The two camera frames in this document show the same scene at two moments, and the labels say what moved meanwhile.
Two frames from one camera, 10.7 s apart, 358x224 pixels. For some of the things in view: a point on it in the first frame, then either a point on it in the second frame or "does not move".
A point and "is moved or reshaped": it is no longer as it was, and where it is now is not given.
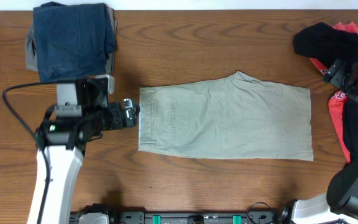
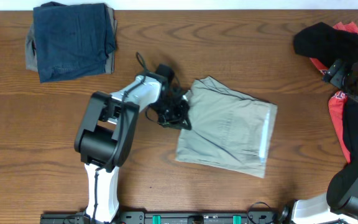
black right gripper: x=339 y=72 does not move
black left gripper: x=130 y=119 -> x=178 y=121
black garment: x=321 y=40 does not move
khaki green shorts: x=235 y=116 is moved or reshaped
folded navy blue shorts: x=73 y=41 does not move
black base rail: x=253 y=216 does not move
